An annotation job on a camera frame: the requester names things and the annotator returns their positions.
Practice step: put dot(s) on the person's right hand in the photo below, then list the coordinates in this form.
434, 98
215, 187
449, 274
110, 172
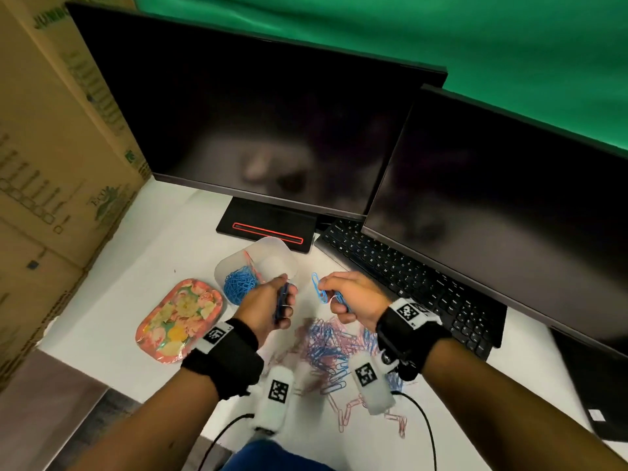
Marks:
360, 296

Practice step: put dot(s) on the person's left hand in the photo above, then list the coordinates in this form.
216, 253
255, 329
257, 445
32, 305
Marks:
260, 308

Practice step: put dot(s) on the person's right thumb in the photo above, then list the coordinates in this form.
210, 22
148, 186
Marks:
337, 308

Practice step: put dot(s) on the person's left fingers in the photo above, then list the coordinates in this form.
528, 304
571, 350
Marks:
290, 301

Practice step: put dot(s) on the dark blue paper clip bunch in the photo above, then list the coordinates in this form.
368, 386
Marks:
281, 304

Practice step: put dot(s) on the light blue paper clip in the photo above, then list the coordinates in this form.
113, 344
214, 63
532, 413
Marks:
319, 288

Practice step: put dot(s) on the person's left forearm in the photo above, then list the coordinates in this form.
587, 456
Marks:
152, 426

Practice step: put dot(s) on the person's right forearm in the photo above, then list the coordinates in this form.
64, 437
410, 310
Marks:
505, 412

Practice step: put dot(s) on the pile of mixed paper clips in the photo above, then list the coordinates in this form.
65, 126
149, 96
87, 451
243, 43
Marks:
326, 353

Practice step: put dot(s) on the clear plastic container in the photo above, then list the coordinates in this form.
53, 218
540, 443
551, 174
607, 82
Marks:
274, 255

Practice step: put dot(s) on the heap of blue paper clips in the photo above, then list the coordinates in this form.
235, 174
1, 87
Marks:
239, 285

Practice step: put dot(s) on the pink paper clip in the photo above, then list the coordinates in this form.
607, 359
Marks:
251, 263

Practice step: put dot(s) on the black monitor base red stripe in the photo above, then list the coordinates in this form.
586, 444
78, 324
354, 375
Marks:
267, 224

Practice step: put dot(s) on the black computer keyboard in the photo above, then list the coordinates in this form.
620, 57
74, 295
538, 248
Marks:
417, 282

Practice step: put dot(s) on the pink floral tray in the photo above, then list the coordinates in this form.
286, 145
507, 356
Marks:
179, 318

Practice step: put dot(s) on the person's blue trousers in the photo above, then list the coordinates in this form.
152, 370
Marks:
274, 458

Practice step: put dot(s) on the large black computer monitor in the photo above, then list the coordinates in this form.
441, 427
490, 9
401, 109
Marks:
255, 112

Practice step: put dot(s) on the black monitor with thin bezel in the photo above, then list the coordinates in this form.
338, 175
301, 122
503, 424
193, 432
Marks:
510, 215

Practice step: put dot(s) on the black monitor base white sticker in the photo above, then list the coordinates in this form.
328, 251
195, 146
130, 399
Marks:
596, 382

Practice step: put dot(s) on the brown cardboard box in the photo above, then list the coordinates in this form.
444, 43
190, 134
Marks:
54, 156

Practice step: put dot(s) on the green backdrop cloth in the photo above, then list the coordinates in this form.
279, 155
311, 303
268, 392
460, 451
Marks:
441, 39

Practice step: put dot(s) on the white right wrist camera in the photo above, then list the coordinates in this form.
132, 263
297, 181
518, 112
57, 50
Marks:
370, 385

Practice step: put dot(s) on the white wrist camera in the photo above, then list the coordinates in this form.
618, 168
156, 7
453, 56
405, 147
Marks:
273, 397
370, 385

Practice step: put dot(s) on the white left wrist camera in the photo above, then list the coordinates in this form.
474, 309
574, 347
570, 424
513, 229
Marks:
273, 397

